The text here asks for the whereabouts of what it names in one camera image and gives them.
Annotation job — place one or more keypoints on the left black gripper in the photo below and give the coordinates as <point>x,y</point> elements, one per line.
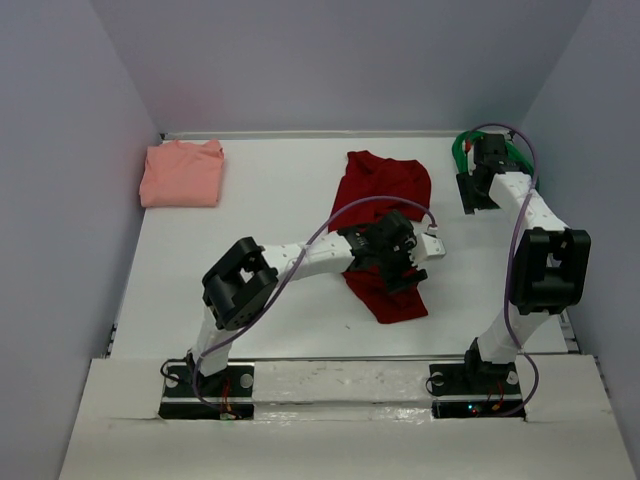
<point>397,284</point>

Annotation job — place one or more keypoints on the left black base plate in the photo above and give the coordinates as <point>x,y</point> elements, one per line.
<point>224,396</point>

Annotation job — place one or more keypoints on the folded pink t shirt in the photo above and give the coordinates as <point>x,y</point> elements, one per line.
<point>182,174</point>

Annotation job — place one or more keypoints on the white front cover board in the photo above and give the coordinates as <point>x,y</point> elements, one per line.
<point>345,420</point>

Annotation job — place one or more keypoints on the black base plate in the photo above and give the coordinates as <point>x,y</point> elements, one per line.
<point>459,393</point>
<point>224,396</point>

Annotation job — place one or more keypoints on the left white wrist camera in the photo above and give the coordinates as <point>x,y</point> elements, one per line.
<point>428,247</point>

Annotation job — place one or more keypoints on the red t shirt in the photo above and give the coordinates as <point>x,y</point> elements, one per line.
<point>402,185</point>

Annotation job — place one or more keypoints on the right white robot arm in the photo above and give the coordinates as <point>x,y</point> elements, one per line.
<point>547,260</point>

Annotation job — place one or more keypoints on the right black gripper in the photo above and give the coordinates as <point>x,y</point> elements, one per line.
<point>471,201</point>

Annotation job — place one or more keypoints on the aluminium table frame rail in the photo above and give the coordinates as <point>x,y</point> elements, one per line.
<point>306,134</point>

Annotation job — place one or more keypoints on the green t shirt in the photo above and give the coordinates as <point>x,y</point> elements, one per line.
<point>462,152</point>

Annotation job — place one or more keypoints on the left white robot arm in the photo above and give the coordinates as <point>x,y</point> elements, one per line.
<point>246,279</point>

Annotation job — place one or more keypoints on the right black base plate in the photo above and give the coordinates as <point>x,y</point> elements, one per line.
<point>459,393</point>

